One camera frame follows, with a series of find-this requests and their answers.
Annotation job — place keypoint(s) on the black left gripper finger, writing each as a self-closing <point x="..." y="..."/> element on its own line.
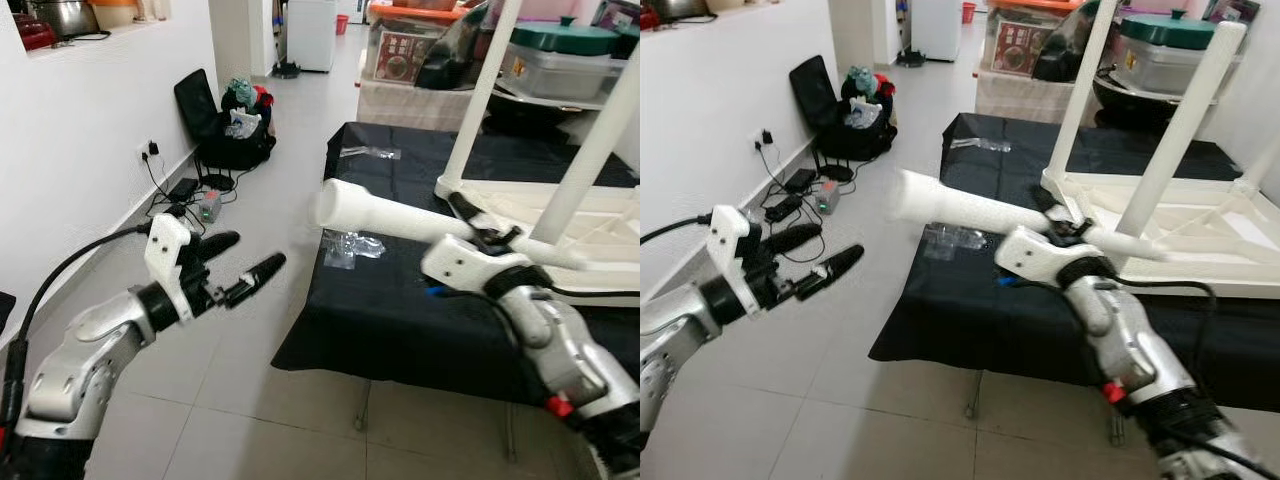
<point x="832" y="270"/>
<point x="218" y="244"/>
<point x="258" y="278"/>
<point x="795" y="237"/>

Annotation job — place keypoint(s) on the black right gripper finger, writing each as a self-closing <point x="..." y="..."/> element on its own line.
<point x="1047" y="205"/>
<point x="466" y="212"/>

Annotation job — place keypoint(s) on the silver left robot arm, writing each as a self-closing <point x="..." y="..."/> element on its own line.
<point x="680" y="320"/>
<point x="80" y="365"/>

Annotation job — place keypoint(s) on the black power strip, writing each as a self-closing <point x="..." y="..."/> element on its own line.
<point x="170" y="211"/>
<point x="784" y="208"/>

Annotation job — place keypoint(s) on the black power adapter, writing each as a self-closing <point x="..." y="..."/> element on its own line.
<point x="801" y="180"/>
<point x="181" y="189"/>

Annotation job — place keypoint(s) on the black wifi router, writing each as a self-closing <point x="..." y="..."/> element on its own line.
<point x="837" y="172"/>
<point x="217" y="180"/>

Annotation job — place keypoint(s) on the white plastic table top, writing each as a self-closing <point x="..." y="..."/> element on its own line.
<point x="1210" y="215"/>
<point x="600" y="215"/>

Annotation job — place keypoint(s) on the beige cloth covered bench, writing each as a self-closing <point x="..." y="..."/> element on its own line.
<point x="410" y="105"/>
<point x="1020" y="100"/>

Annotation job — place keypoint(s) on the black wok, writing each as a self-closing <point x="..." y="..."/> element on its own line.
<point x="530" y="115"/>
<point x="1130" y="105"/>

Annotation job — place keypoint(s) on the white plastic bag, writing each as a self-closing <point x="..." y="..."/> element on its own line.
<point x="243" y="123"/>
<point x="865" y="113"/>

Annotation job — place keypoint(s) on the black tablecloth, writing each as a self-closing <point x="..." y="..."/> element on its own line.
<point x="960" y="320"/>
<point x="380" y="320"/>

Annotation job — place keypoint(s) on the black folding chair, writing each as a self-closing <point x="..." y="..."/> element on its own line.
<point x="192" y="105"/>
<point x="808" y="92"/>

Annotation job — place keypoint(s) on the red stuffed toy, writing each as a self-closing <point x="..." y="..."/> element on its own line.
<point x="264" y="98"/>
<point x="885" y="88"/>

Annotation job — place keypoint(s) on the green stuffed toy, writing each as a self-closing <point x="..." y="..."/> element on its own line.
<point x="861" y="80"/>
<point x="240" y="92"/>

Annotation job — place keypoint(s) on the black bag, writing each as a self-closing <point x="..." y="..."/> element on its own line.
<point x="450" y="55"/>
<point x="1062" y="50"/>

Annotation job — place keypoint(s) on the red printed carton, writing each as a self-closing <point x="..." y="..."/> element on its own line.
<point x="405" y="57"/>
<point x="1020" y="48"/>

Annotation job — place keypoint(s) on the clear plastic storage box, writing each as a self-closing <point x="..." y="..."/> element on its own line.
<point x="1160" y="68"/>
<point x="560" y="75"/>

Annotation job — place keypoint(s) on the dark green slippers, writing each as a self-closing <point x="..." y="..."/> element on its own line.
<point x="285" y="69"/>
<point x="911" y="59"/>

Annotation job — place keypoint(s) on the orange lidded storage box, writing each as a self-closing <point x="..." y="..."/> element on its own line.
<point x="415" y="12"/>
<point x="1030" y="6"/>

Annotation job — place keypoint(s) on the green pot with lid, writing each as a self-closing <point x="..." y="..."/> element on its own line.
<point x="1165" y="30"/>
<point x="565" y="38"/>

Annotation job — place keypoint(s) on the black cloth bundle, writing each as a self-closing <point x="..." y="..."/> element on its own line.
<point x="6" y="312"/>

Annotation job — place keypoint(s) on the small red bucket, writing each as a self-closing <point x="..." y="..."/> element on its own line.
<point x="969" y="13"/>
<point x="341" y="24"/>

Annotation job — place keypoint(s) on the white fridge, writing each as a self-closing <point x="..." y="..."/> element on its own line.
<point x="312" y="35"/>
<point x="936" y="28"/>

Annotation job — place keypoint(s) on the pink box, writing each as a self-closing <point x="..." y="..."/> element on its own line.
<point x="560" y="10"/>

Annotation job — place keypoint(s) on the orange lidded container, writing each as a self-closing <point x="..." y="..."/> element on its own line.
<point x="725" y="5"/>
<point x="114" y="12"/>

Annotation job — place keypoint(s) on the steel cooking pot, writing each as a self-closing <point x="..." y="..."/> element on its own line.
<point x="682" y="8"/>
<point x="65" y="17"/>

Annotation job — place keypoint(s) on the red pot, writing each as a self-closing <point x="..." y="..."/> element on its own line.
<point x="35" y="35"/>
<point x="649" y="18"/>

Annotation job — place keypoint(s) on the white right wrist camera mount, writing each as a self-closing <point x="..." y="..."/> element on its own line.
<point x="1030" y="252"/>
<point x="460" y="262"/>

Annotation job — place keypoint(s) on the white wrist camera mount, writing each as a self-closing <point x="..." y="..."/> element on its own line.
<point x="460" y="262"/>
<point x="1030" y="252"/>
<point x="730" y="245"/>
<point x="170" y="250"/>

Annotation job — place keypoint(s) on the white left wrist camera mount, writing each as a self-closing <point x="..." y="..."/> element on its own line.
<point x="170" y="250"/>
<point x="730" y="245"/>

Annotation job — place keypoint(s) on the grey metal table frame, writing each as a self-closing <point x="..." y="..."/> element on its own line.
<point x="362" y="410"/>
<point x="973" y="395"/>

